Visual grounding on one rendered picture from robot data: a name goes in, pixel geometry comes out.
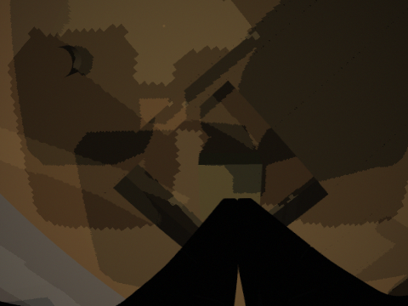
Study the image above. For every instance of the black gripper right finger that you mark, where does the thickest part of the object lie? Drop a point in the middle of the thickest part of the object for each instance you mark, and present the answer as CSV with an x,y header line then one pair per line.
x,y
278,268

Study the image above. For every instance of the dark olive cube block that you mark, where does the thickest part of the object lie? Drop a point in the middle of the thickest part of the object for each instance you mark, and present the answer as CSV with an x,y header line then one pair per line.
x,y
228,175

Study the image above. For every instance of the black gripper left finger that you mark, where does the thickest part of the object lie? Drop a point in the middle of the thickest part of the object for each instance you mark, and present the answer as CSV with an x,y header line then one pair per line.
x,y
204,271

